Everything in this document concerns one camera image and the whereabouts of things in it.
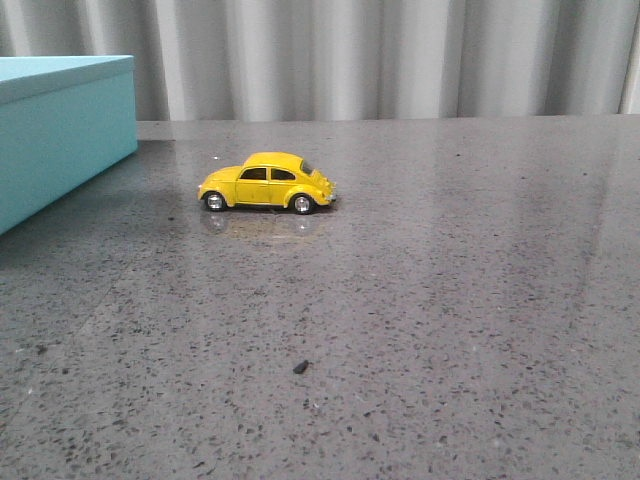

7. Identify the grey pleated curtain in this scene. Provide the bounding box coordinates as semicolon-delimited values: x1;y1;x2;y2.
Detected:
1;1;639;121

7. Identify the small black debris crumb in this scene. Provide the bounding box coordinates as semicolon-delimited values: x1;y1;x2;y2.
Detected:
293;360;310;374

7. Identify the light blue plastic box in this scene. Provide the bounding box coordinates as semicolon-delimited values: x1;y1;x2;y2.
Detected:
0;55;137;231

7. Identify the yellow toy beetle car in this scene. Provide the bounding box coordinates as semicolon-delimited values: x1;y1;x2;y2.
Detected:
198;152;337;215

